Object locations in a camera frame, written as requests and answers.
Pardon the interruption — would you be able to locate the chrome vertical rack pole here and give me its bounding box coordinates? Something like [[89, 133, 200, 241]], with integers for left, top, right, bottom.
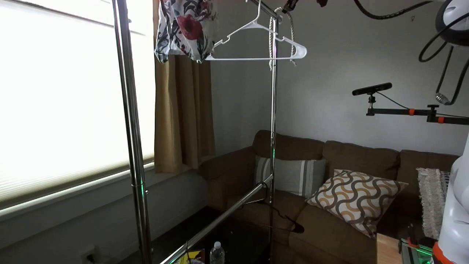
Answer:
[[266, 15, 281, 264], [110, 0, 154, 264]]

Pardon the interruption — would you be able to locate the wave patterned throw pillow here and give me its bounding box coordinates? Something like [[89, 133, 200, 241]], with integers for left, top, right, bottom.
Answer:
[[305, 167, 410, 240]]

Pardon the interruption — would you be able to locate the white twisted rope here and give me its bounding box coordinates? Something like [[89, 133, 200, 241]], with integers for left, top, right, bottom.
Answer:
[[266, 4, 297, 70]]

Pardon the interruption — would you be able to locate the black bar camera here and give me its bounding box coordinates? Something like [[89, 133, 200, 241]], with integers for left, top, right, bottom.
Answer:
[[350, 80, 394, 98]]

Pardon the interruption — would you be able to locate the green metal frame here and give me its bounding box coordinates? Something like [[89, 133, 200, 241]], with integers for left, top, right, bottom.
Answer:
[[398, 237, 436, 264]]

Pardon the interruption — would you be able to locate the brown window curtain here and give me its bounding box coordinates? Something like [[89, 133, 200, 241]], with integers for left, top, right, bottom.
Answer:
[[152, 54, 217, 175]]

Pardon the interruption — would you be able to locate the bright window with blind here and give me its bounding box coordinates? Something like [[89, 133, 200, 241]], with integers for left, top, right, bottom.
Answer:
[[0, 0, 158, 202]]

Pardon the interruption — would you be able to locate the white plastic clothes hanger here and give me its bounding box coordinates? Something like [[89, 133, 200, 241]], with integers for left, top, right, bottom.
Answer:
[[203, 0, 309, 62]]

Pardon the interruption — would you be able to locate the black robot cable hose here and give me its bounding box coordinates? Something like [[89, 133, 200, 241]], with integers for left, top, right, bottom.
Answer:
[[351, 0, 469, 106]]

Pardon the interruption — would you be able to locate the cream fuzzy throw pillow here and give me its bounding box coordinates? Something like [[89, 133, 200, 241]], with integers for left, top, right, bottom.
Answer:
[[414, 165, 451, 241]]

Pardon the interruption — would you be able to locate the clear plastic water bottle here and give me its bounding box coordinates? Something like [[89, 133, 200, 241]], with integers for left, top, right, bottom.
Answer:
[[208, 238, 227, 264]]

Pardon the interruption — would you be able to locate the brown wooden box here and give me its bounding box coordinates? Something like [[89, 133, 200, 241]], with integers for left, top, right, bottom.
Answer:
[[375, 231, 404, 264]]

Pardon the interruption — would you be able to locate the grey white striped pillow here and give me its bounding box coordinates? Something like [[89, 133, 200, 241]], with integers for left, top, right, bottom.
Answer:
[[252, 155, 329, 199]]

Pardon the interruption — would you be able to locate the floral patterned cloth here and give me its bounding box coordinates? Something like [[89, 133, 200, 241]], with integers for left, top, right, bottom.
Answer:
[[152, 0, 218, 65]]

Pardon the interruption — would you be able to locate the brown fabric sofa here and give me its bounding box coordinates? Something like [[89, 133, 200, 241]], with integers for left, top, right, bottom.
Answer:
[[196, 127, 463, 264]]

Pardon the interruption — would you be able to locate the yellow flat packet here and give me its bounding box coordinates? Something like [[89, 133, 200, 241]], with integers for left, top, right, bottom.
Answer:
[[180, 247, 206, 264]]

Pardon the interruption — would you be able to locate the chrome horizontal rack rod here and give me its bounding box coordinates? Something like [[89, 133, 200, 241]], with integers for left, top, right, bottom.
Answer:
[[158, 172, 275, 264], [246, 0, 285, 23]]

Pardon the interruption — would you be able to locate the black boom with orange clamps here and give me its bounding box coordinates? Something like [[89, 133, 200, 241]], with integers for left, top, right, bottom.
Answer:
[[365, 93, 469, 125]]

